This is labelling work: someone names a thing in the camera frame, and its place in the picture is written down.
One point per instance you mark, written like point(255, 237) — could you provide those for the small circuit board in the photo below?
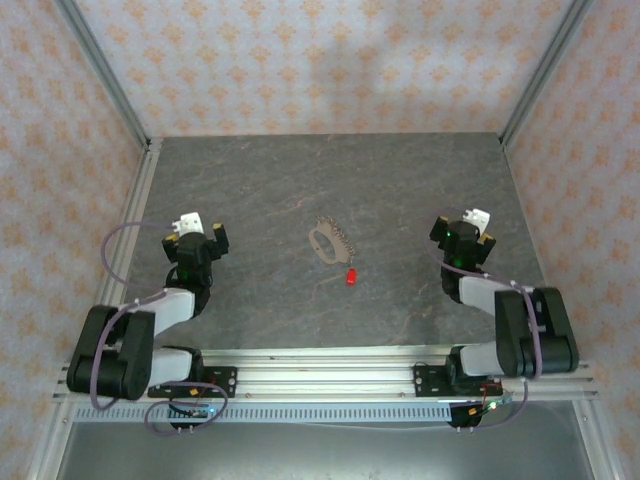
point(200, 412)
point(475, 411)

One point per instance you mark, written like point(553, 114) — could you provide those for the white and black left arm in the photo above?
point(135, 350)

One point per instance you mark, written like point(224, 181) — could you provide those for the aluminium frame leg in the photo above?
point(597, 445)
point(47, 445)

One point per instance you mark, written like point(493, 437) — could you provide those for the metal key plate with rings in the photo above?
point(337, 255)

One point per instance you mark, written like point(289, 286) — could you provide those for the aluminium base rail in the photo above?
point(325, 375)

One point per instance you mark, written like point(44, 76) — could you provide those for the aluminium side rail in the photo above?
point(141, 200)

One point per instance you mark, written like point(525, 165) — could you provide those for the aluminium frame post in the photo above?
point(545, 65)
point(100, 65)

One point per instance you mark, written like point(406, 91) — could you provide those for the grey metal sheet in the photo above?
point(325, 455)

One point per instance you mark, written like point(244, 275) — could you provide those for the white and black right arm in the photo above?
point(550, 330)

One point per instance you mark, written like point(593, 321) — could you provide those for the key with red cover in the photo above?
point(352, 277)

